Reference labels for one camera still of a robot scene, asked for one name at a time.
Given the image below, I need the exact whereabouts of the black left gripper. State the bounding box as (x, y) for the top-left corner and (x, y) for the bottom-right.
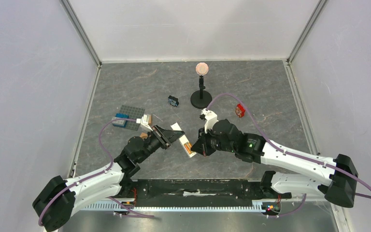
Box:
(137, 124), (185, 163)

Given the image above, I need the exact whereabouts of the white remote control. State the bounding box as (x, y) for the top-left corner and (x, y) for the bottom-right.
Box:
(171, 122), (197, 158)

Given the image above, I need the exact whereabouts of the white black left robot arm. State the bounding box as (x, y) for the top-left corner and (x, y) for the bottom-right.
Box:
(32, 125), (185, 232)

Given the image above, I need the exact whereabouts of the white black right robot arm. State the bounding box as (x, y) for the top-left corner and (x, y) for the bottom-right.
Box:
(191, 119), (358, 208)

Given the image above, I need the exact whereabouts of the small black blue block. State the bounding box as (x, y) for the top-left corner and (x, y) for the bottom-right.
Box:
(168, 95), (179, 107)

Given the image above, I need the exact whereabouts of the grey lego baseplate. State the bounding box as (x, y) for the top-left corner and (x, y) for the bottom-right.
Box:
(119, 105), (145, 131)

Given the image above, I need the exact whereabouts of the black round stand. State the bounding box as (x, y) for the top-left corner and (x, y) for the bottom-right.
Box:
(190, 75), (212, 109)

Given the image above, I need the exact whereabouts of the blue grey lego brick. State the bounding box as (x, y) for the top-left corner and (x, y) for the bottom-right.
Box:
(112, 113), (129, 128)

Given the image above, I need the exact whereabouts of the small red toy block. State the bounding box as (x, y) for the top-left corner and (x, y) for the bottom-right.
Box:
(235, 103), (245, 118)

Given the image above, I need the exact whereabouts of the pink ball on stand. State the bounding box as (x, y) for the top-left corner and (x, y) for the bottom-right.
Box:
(195, 62), (209, 76)

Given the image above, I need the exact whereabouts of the tan wooden bracket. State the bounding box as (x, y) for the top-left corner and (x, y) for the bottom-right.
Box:
(140, 133), (148, 139)

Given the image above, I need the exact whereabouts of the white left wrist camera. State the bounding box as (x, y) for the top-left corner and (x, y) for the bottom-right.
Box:
(140, 114), (153, 131)

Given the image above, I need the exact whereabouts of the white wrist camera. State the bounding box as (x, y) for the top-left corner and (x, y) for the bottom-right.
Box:
(140, 114), (153, 131)
(200, 108), (218, 133)

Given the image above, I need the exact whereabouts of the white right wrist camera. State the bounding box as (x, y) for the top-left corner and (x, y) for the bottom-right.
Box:
(200, 108), (218, 133)

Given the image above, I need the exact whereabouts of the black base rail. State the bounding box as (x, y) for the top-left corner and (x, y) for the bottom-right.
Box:
(121, 178), (288, 209)

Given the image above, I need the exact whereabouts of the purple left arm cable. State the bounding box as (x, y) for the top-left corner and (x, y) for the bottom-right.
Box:
(37, 117), (156, 227)

